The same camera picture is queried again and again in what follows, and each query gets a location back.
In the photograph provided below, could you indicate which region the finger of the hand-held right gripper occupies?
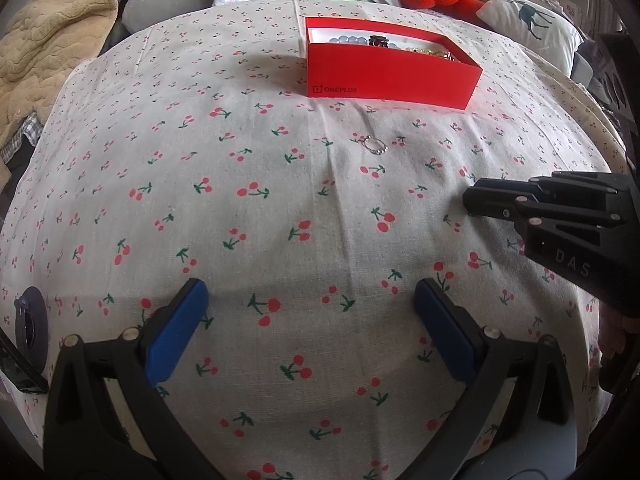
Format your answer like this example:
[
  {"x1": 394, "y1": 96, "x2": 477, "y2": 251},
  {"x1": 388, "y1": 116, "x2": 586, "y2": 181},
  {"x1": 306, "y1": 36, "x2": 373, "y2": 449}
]
[
  {"x1": 462, "y1": 171, "x2": 637, "y2": 211},
  {"x1": 462, "y1": 195, "x2": 632, "y2": 241}
]

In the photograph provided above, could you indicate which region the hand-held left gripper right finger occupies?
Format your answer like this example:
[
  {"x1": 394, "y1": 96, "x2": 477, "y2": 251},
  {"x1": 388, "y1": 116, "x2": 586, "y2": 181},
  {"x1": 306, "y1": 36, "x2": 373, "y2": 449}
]
[{"x1": 414, "y1": 277, "x2": 601, "y2": 480}]

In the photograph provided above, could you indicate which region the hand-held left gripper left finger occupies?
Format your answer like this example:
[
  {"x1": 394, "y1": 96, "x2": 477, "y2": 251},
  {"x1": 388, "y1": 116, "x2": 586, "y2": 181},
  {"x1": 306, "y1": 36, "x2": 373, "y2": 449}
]
[{"x1": 42, "y1": 277, "x2": 226, "y2": 480}]

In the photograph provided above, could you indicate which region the red cardboard box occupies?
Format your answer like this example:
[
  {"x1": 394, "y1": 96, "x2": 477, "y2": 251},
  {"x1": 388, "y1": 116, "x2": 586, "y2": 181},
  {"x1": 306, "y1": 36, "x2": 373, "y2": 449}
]
[{"x1": 304, "y1": 16, "x2": 484, "y2": 112}]

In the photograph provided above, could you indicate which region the gold jewelry piece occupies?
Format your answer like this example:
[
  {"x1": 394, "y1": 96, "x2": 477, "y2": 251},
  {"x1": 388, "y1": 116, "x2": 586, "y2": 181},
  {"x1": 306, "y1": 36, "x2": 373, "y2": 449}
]
[{"x1": 405, "y1": 46, "x2": 463, "y2": 63}]

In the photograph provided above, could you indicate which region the person's right hand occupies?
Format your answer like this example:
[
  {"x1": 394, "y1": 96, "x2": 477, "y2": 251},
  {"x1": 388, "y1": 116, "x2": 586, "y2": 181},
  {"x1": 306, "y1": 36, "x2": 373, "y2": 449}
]
[{"x1": 597, "y1": 305, "x2": 633, "y2": 361}]

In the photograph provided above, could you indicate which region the dark furniture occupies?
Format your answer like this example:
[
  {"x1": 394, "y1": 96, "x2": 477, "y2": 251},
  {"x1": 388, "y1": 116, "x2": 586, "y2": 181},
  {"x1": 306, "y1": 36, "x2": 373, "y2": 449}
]
[{"x1": 570, "y1": 32, "x2": 640, "y2": 141}]

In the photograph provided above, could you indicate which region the dark round disc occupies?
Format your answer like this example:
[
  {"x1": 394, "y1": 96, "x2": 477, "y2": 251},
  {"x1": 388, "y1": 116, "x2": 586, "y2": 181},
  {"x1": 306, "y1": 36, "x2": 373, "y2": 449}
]
[{"x1": 14, "y1": 286, "x2": 50, "y2": 356}]

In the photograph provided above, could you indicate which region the black flat device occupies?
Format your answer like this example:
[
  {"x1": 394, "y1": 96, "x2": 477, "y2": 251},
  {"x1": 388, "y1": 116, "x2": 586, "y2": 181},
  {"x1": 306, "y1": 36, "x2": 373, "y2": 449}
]
[{"x1": 0, "y1": 330, "x2": 48, "y2": 393}]

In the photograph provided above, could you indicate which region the deer print pillow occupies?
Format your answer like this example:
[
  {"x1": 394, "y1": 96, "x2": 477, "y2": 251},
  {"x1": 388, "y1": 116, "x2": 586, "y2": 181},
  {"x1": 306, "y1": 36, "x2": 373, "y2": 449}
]
[{"x1": 477, "y1": 0, "x2": 583, "y2": 73}]

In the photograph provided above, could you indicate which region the cherry print bed sheet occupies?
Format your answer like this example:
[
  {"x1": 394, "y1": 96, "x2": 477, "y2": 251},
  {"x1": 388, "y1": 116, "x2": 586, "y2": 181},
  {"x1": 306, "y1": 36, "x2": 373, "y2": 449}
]
[{"x1": 0, "y1": 0, "x2": 636, "y2": 480}]

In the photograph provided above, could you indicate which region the plaid cloth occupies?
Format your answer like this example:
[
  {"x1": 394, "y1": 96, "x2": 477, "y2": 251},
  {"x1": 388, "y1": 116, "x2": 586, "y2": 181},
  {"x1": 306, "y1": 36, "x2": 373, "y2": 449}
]
[{"x1": 0, "y1": 110, "x2": 43, "y2": 161}]

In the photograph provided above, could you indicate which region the beige fleece blanket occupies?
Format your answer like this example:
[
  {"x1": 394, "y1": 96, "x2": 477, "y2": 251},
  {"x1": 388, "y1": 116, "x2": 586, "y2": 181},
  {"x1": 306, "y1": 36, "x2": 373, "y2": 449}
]
[{"x1": 0, "y1": 0, "x2": 146, "y2": 136}]

